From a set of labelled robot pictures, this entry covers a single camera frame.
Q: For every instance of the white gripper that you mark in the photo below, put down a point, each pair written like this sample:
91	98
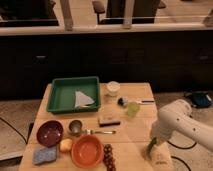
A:
160	146

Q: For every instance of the green pepper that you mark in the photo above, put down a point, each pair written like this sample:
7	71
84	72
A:
150	146

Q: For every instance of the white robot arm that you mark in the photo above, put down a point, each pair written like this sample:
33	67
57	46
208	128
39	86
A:
175	117

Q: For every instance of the green plastic cup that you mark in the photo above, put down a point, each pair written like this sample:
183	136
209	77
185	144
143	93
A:
132	109

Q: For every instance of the white paper cup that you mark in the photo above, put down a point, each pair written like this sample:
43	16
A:
112	88

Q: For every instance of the small metal cup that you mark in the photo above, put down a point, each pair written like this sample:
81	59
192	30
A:
75	127

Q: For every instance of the white folded paper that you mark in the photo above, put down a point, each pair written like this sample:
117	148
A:
82	99

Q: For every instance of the dark grape bunch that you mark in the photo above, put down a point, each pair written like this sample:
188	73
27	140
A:
108	159

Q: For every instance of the black round brush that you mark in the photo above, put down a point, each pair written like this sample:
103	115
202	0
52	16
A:
123	101

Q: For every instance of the blue black floor device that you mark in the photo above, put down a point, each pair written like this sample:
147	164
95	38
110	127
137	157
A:
199	99

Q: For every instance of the orange bowl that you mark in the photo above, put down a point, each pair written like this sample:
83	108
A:
87	151

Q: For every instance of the metal fork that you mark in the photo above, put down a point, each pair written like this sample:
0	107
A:
88	131

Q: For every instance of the green plastic tray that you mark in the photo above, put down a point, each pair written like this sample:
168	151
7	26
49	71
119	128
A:
62	94

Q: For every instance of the dark purple bowl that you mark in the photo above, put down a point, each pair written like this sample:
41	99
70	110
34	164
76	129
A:
50	133

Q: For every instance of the blue sponge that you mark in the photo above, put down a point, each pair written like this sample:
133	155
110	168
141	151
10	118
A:
44	155

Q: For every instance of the black office chair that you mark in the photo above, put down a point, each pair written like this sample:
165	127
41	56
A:
127	12

